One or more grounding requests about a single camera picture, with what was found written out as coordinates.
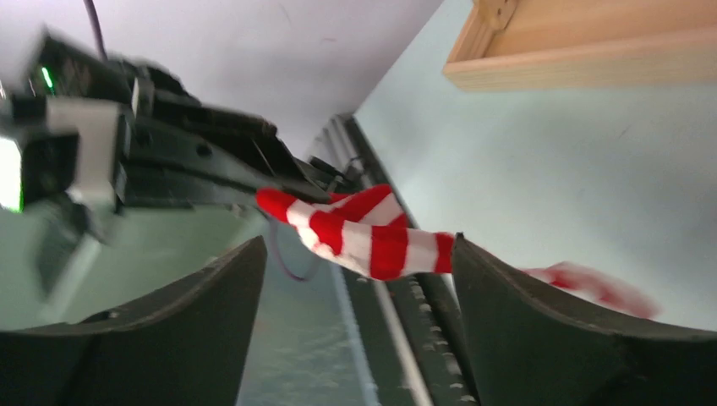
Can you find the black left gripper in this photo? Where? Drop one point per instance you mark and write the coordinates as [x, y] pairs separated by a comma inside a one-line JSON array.
[[181, 153]]

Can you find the wooden hanger stand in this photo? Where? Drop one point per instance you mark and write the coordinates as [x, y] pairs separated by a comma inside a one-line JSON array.
[[530, 45]]

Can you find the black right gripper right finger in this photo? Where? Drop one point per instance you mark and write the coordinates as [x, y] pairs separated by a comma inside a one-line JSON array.
[[533, 344]]

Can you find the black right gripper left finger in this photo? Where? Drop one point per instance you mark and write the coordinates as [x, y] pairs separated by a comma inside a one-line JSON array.
[[183, 344]]

